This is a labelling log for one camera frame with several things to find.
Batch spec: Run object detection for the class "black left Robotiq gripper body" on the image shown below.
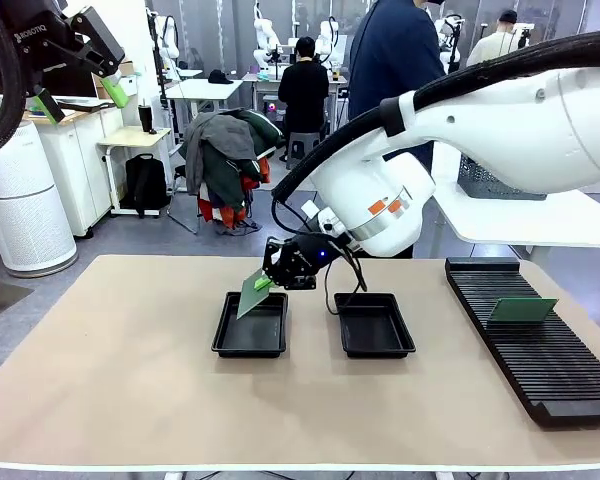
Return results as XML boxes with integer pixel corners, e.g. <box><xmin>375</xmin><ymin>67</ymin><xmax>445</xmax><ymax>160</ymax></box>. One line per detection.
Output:
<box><xmin>0</xmin><ymin>0</ymin><xmax>82</xmax><ymax>97</ymax></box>

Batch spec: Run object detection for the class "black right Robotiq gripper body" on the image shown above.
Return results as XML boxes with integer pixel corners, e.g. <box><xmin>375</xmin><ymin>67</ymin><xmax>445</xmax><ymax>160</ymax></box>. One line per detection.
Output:
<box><xmin>278</xmin><ymin>231</ymin><xmax>354</xmax><ymax>291</ymax></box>

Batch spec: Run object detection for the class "green circuit board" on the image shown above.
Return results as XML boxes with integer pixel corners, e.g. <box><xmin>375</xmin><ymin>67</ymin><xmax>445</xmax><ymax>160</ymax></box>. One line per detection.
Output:
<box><xmin>235</xmin><ymin>267</ymin><xmax>277</xmax><ymax>321</ymax></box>
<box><xmin>486</xmin><ymin>297</ymin><xmax>560</xmax><ymax>326</ymax></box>

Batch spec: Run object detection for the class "black ESD tray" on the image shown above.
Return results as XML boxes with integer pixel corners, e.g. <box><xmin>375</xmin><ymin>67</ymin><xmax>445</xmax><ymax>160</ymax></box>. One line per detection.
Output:
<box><xmin>210</xmin><ymin>291</ymin><xmax>290</xmax><ymax>360</ymax></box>
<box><xmin>333</xmin><ymin>292</ymin><xmax>417</xmax><ymax>359</ymax></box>

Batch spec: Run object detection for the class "white cabinet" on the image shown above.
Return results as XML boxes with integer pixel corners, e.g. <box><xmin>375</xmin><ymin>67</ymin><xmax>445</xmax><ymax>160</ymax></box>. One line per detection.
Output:
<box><xmin>33</xmin><ymin>105</ymin><xmax>127</xmax><ymax>239</ymax></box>

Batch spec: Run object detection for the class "small wood top table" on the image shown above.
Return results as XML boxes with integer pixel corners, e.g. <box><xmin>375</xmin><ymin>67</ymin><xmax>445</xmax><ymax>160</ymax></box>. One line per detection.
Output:
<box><xmin>97</xmin><ymin>126</ymin><xmax>174</xmax><ymax>219</ymax></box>

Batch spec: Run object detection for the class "white air purifier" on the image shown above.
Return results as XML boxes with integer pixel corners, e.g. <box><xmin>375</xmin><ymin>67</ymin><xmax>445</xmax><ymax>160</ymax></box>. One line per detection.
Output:
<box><xmin>0</xmin><ymin>119</ymin><xmax>79</xmax><ymax>279</ymax></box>

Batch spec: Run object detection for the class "pile of jackets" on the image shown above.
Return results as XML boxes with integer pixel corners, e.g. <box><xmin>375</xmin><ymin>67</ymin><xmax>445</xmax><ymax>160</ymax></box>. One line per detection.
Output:
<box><xmin>179</xmin><ymin>107</ymin><xmax>286</xmax><ymax>236</ymax></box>

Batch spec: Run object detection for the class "grey plastic stool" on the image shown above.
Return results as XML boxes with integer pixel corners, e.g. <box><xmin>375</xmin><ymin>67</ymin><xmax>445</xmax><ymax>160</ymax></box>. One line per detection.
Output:
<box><xmin>285</xmin><ymin>132</ymin><xmax>324</xmax><ymax>171</ymax></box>

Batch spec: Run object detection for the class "white desk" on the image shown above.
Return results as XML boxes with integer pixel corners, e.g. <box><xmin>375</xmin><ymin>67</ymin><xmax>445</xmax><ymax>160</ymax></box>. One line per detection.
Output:
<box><xmin>164</xmin><ymin>78</ymin><xmax>245</xmax><ymax>146</ymax></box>

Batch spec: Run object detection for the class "black backpack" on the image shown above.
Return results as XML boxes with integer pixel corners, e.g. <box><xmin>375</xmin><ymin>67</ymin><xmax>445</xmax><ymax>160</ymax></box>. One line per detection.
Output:
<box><xmin>122</xmin><ymin>153</ymin><xmax>172</xmax><ymax>219</ymax></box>

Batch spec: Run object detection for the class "seated person in black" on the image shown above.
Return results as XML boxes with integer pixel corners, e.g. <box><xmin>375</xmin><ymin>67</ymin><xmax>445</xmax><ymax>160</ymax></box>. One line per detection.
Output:
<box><xmin>278</xmin><ymin>35</ymin><xmax>331</xmax><ymax>164</ymax></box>

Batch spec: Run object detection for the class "grey plastic basket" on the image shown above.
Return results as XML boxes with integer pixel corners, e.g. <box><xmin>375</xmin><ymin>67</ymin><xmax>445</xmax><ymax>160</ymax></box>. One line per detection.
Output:
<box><xmin>457</xmin><ymin>152</ymin><xmax>550</xmax><ymax>202</ymax></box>

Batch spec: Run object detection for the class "person in navy jacket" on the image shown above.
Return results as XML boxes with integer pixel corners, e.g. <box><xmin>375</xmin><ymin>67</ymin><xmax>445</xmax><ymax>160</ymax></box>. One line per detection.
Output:
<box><xmin>347</xmin><ymin>0</ymin><xmax>449</xmax><ymax>260</ymax></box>

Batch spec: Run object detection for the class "white side table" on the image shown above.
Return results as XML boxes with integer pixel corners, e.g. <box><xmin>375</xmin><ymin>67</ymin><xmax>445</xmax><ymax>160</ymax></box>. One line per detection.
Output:
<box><xmin>426</xmin><ymin>142</ymin><xmax>600</xmax><ymax>260</ymax></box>

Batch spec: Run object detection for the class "black slotted board rack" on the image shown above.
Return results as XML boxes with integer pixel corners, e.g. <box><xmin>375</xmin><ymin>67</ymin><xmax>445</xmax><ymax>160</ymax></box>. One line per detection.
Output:
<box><xmin>444</xmin><ymin>256</ymin><xmax>600</xmax><ymax>429</ymax></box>

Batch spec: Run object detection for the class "person in cream shirt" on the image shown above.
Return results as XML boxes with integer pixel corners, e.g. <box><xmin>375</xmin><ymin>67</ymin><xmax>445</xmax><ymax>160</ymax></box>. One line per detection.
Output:
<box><xmin>466</xmin><ymin>9</ymin><xmax>531</xmax><ymax>69</ymax></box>

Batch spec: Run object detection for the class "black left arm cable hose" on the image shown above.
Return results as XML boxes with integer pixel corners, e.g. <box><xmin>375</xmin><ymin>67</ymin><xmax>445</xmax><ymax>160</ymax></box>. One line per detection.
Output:
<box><xmin>0</xmin><ymin>0</ymin><xmax>27</xmax><ymax>164</ymax></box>

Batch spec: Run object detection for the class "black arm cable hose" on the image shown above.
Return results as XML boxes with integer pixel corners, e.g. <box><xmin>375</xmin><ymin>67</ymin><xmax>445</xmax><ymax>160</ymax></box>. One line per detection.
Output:
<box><xmin>0</xmin><ymin>0</ymin><xmax>27</xmax><ymax>164</ymax></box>
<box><xmin>271</xmin><ymin>29</ymin><xmax>600</xmax><ymax>204</ymax></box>

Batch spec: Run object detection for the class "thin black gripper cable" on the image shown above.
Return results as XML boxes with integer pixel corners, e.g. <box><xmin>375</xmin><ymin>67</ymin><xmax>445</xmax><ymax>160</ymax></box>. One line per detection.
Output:
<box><xmin>271</xmin><ymin>192</ymin><xmax>369</xmax><ymax>316</ymax></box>

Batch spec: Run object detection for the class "metal chair frame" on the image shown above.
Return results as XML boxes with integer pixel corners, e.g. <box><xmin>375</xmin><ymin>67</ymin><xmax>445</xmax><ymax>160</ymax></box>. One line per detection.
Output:
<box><xmin>167</xmin><ymin>164</ymin><xmax>202</xmax><ymax>236</ymax></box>

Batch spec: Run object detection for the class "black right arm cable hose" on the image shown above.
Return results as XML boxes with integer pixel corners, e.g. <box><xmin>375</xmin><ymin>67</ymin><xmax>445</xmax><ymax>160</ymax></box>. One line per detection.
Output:
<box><xmin>271</xmin><ymin>29</ymin><xmax>600</xmax><ymax>204</ymax></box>

